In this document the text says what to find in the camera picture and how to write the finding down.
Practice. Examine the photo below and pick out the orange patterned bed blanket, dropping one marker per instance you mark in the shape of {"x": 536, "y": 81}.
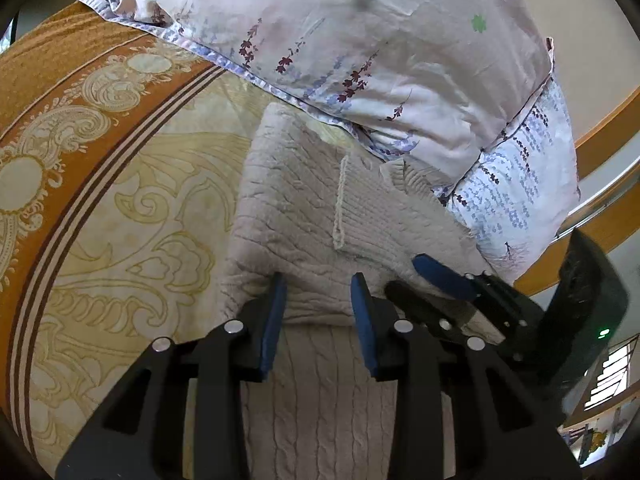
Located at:
{"x": 115, "y": 200}

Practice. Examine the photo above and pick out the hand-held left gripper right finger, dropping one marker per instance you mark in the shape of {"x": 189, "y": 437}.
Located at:
{"x": 362, "y": 330}

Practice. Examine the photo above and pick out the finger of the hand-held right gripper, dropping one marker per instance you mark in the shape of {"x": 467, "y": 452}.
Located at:
{"x": 407, "y": 296}
{"x": 442, "y": 272}

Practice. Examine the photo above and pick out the window with grille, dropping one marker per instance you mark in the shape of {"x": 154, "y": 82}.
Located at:
{"x": 612, "y": 370}

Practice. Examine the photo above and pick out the wooden bed headboard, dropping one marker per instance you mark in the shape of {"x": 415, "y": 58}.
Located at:
{"x": 607, "y": 135}

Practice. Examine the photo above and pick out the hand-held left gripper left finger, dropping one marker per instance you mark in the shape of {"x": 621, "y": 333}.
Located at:
{"x": 270, "y": 330}

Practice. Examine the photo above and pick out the white blue floral pillow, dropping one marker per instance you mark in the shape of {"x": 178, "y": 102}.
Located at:
{"x": 520, "y": 180}

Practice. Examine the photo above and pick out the pink floral pillow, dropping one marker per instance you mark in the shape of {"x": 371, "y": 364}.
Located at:
{"x": 350, "y": 25}

